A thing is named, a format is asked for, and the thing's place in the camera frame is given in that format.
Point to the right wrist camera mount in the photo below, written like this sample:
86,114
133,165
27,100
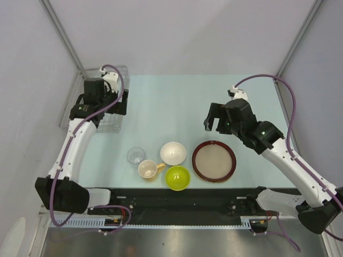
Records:
236,93

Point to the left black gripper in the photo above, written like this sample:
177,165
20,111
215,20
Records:
119,107

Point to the white ceramic bowl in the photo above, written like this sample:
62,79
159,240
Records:
173,153

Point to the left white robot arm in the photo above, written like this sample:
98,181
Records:
60,189

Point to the lime green bowl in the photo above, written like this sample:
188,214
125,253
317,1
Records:
177,178

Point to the cream mug yellow handle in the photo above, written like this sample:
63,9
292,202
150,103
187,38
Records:
149,170

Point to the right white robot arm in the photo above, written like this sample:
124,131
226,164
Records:
319,202

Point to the slotted cable duct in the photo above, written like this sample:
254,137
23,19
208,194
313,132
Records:
109,223

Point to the clear plastic cup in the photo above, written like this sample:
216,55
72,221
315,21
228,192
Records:
135,155

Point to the red rimmed round plate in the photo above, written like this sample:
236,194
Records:
214,161

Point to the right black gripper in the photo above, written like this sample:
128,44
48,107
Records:
216,111

